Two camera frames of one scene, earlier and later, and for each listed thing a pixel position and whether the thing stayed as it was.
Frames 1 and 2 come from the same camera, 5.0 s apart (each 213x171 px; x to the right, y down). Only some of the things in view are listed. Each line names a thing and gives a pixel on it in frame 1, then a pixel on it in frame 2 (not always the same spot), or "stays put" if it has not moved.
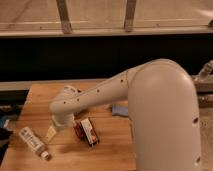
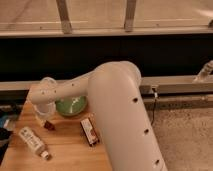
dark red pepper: (79, 130) -> (49, 125)
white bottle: (37, 146) stays put
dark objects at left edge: (5, 136) stays put
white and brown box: (90, 132) stays put
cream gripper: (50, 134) -> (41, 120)
